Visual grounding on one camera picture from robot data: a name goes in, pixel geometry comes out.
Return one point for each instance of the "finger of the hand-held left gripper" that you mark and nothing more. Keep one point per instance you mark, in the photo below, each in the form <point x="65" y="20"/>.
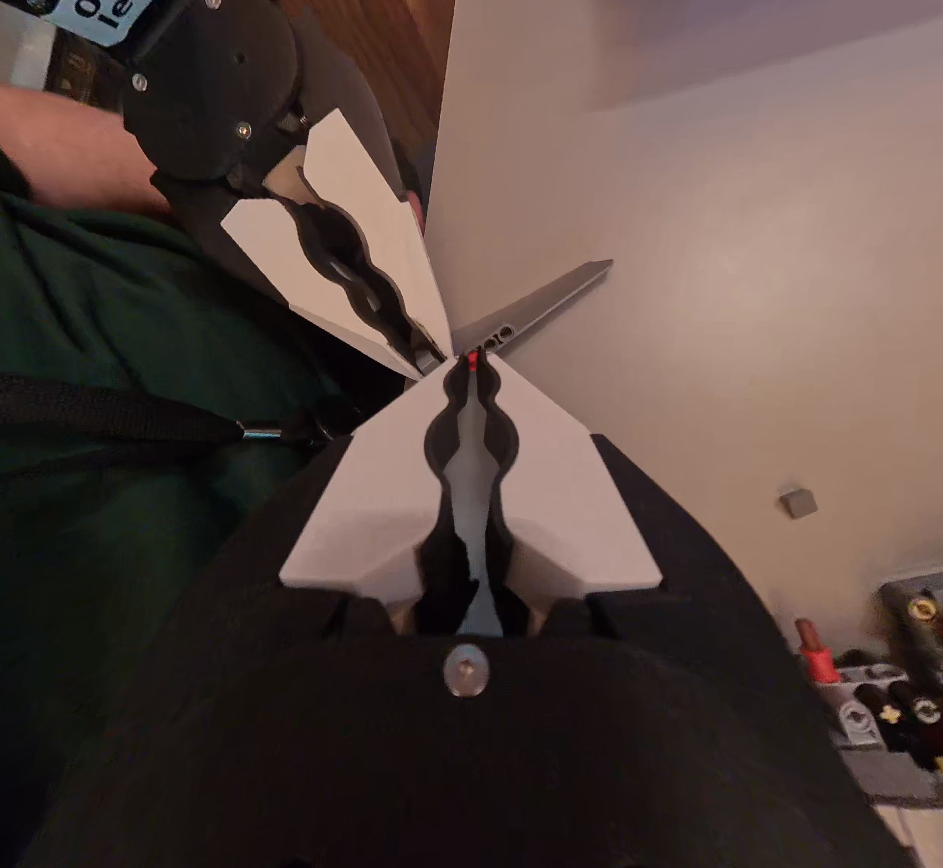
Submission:
<point x="376" y="205"/>
<point x="295" y="271"/>

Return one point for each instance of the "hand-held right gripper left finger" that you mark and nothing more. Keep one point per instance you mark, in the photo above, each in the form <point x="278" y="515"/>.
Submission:
<point x="361" y="507"/>

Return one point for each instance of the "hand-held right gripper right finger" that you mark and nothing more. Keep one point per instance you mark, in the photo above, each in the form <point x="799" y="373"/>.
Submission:
<point x="582" y="507"/>

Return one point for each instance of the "grey lego wing piece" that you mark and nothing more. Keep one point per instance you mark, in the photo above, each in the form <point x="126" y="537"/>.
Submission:
<point x="538" y="304"/>

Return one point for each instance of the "person's left forearm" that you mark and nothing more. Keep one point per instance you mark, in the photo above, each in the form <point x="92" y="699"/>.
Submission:
<point x="74" y="146"/>

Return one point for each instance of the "small dark lego piece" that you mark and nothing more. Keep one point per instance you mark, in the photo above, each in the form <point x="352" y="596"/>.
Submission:
<point x="798" y="504"/>

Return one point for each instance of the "grey black lego spaceship model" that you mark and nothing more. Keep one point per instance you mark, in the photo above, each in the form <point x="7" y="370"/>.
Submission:
<point x="899" y="662"/>

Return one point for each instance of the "person's left hand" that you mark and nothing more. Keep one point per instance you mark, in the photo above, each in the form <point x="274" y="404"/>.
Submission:
<point x="417" y="211"/>

